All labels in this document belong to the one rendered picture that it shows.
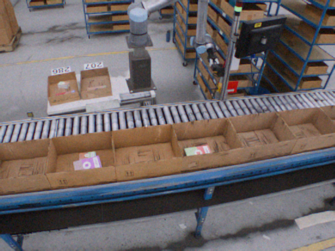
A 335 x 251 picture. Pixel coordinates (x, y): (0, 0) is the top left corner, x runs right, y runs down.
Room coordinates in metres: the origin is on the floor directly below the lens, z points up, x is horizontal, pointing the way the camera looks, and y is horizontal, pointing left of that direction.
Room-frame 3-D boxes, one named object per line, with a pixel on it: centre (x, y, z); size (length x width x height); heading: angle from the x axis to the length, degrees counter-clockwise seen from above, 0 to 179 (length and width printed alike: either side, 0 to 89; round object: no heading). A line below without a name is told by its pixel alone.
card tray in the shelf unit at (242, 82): (2.70, -0.74, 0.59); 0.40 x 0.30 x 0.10; 10
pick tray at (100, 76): (2.13, 0.68, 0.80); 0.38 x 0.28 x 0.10; 17
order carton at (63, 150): (1.02, 0.50, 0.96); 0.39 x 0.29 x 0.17; 102
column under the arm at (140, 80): (2.19, 0.25, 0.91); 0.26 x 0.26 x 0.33; 18
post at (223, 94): (1.99, -0.52, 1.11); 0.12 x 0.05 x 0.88; 102
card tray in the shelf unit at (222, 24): (2.71, -0.74, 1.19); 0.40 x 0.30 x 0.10; 12
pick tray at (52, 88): (2.03, 0.99, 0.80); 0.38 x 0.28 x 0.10; 21
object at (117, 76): (2.15, 0.66, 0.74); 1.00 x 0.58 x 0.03; 108
